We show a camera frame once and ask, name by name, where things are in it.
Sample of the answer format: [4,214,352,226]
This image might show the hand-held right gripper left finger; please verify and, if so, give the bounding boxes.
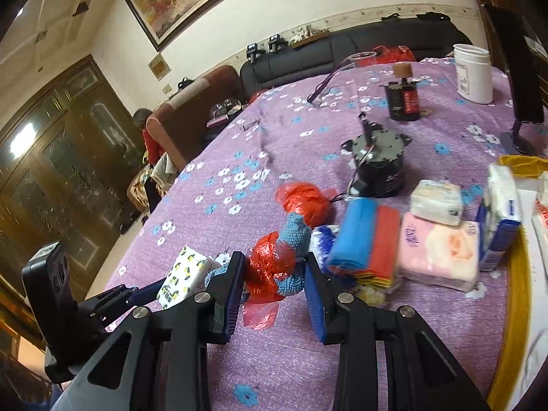
[51,252,247,411]

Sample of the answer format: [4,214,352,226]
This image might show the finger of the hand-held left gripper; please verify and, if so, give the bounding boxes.
[77,280,167,330]

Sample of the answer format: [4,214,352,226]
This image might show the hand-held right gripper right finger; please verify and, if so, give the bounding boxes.
[304,252,491,411]

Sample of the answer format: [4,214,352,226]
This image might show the lemon print tissue pack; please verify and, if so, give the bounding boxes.
[156,246,221,311]

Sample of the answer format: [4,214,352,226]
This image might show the blue knitted cloth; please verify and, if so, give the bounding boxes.
[205,212,311,296]

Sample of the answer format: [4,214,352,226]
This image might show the pink tissue pack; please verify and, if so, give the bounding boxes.
[397,212,481,292]

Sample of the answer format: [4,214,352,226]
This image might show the cream white tissue pack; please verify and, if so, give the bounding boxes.
[410,180,465,226]

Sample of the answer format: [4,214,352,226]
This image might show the yellow box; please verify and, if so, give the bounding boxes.
[488,154,548,411]

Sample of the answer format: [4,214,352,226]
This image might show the blue and white plastic bag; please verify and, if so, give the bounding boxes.
[309,224,341,266]

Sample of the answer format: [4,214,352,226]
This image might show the blue and red cloth bundle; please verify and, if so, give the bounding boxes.
[325,198,403,287]

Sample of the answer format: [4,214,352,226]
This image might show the pile of clothes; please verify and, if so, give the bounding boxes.
[128,154,180,212]

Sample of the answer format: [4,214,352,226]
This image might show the dark wooden glass cabinet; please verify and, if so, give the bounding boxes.
[0,53,148,309]

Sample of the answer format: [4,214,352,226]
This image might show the black cylindrical motor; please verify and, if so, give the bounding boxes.
[341,111,412,198]

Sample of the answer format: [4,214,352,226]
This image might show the brown armchair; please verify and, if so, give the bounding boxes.
[146,65,242,172]

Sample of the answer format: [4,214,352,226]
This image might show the clear plastic bag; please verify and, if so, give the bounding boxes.
[210,98,242,123]

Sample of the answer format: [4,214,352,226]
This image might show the blue and white tissue pack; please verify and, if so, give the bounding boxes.
[477,163,523,272]

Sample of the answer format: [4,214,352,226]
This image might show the purple safety glasses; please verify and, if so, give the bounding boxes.
[306,51,378,104]

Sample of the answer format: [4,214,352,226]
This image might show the red and white tissue pack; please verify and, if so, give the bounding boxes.
[531,197,548,258]

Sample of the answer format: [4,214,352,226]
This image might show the black leather sofa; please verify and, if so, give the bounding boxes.
[239,19,474,103]

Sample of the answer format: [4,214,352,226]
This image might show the black phone stand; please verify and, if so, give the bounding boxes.
[500,121,541,155]

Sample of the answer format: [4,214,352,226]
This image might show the wooden tray with ornaments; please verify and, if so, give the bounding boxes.
[289,25,331,48]

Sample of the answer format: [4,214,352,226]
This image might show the white plastic jar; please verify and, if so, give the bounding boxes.
[453,43,494,104]

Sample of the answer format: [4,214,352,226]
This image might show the large framed horse painting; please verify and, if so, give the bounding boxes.
[125,0,296,52]

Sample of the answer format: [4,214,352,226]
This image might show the black phone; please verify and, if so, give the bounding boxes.
[480,3,548,125]

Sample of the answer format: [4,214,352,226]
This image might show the small framed wall picture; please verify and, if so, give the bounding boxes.
[148,53,169,80]

